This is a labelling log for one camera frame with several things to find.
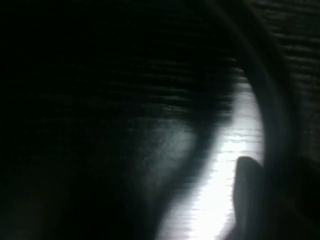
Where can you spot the black over-ear headphones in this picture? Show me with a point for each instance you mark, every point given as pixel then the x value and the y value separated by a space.
pixel 273 112

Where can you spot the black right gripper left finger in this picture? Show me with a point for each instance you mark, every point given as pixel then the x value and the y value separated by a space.
pixel 247 190

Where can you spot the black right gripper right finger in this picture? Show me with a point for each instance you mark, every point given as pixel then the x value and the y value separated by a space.
pixel 306 200

